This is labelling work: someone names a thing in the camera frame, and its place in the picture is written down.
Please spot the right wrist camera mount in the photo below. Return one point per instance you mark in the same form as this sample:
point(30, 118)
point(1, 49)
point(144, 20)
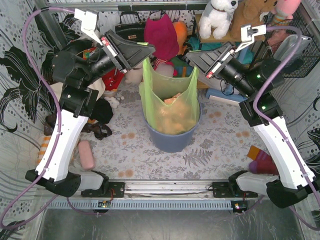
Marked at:
point(248, 34)

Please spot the brown plush dog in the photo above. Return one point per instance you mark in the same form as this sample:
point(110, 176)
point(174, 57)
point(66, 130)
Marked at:
point(250, 12)

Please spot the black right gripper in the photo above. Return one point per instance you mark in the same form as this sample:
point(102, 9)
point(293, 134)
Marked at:
point(220, 66)

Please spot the green plastic trash bag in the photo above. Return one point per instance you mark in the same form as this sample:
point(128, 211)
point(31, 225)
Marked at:
point(170, 105)

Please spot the white husky plush dog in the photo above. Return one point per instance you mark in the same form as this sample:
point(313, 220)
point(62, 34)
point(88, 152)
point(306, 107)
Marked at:
point(216, 18)

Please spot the pink plush toy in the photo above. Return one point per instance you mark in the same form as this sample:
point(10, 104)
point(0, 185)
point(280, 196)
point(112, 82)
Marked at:
point(283, 11)

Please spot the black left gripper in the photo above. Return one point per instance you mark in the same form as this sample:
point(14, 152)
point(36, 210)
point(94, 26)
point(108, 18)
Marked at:
point(114, 55)

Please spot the orange checkered cloth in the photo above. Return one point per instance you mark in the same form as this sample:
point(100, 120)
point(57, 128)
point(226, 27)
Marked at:
point(43, 148)

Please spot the silver pouch in basket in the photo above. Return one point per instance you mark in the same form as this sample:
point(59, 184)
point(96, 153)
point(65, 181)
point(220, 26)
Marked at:
point(287, 46)

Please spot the striped red purple sock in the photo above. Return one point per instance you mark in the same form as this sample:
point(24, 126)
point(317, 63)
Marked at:
point(262, 162)

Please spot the crumpled brown paper trash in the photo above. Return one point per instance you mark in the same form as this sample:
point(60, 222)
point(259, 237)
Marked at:
point(171, 100)

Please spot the blue trash bin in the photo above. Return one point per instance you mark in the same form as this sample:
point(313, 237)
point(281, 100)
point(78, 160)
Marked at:
point(173, 143)

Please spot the black wire basket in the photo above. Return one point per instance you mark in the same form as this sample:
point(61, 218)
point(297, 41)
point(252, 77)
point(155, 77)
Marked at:
point(302, 66)

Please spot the magenta cloth bag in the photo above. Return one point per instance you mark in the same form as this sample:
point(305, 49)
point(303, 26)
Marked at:
point(161, 33)

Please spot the orange plush toy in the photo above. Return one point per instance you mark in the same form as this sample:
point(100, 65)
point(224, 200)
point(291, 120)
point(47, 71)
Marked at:
point(181, 33)

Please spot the pink pencil case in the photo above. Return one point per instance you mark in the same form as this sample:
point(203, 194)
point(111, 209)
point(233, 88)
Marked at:
point(86, 155)

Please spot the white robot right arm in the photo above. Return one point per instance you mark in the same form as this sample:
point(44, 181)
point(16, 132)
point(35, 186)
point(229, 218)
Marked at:
point(294, 180)

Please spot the black leather handbag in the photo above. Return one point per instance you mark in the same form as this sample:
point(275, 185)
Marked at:
point(131, 31)

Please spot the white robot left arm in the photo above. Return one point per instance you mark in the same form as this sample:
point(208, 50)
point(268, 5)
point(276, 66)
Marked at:
point(75, 106)

